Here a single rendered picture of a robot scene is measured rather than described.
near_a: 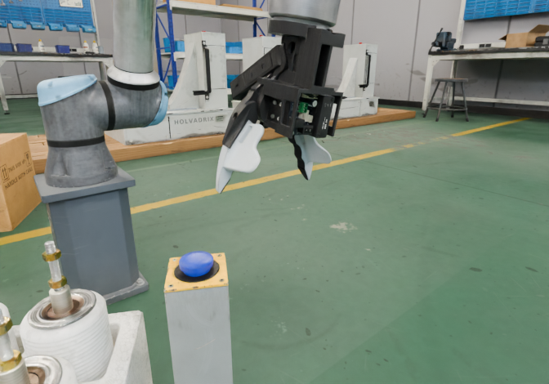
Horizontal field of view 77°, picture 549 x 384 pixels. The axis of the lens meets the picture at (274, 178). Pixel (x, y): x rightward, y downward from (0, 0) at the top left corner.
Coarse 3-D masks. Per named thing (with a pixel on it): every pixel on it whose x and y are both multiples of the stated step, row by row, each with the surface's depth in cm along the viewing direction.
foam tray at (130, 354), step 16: (112, 320) 52; (128, 320) 52; (16, 336) 49; (112, 336) 52; (128, 336) 49; (144, 336) 54; (112, 352) 47; (128, 352) 46; (144, 352) 54; (112, 368) 44; (128, 368) 44; (144, 368) 53
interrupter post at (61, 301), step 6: (66, 288) 43; (54, 294) 42; (60, 294) 42; (66, 294) 43; (54, 300) 42; (60, 300) 42; (66, 300) 43; (72, 300) 44; (54, 306) 43; (60, 306) 43; (66, 306) 43; (72, 306) 44; (54, 312) 43; (60, 312) 43; (66, 312) 43
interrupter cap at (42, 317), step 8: (80, 288) 47; (72, 296) 46; (80, 296) 46; (88, 296) 46; (40, 304) 44; (48, 304) 44; (80, 304) 45; (88, 304) 44; (32, 312) 43; (40, 312) 43; (48, 312) 43; (72, 312) 43; (80, 312) 43; (88, 312) 43; (32, 320) 41; (40, 320) 42; (48, 320) 41; (56, 320) 41; (64, 320) 42; (72, 320) 41; (40, 328) 40; (48, 328) 40
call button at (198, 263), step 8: (184, 256) 41; (192, 256) 41; (200, 256) 41; (208, 256) 41; (184, 264) 40; (192, 264) 40; (200, 264) 40; (208, 264) 40; (184, 272) 40; (192, 272) 39; (200, 272) 39
